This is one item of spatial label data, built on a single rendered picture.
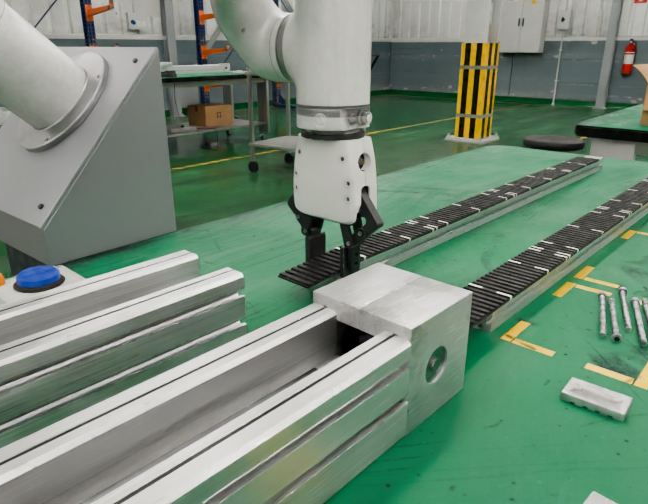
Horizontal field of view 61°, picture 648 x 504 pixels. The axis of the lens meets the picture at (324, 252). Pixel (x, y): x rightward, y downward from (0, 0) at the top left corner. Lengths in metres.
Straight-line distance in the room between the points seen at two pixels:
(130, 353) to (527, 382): 0.35
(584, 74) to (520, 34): 1.41
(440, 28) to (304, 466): 12.85
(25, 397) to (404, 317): 0.28
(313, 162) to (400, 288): 0.23
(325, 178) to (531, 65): 11.54
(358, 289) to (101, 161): 0.50
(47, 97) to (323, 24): 0.47
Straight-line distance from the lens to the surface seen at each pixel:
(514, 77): 12.26
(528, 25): 11.91
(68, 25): 8.83
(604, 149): 2.50
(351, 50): 0.62
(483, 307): 0.60
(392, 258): 0.77
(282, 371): 0.43
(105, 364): 0.48
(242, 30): 0.65
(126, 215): 0.89
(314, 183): 0.66
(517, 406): 0.52
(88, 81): 0.96
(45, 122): 0.96
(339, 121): 0.62
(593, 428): 0.51
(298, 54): 0.63
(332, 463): 0.39
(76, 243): 0.86
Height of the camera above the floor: 1.07
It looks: 20 degrees down
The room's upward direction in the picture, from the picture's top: straight up
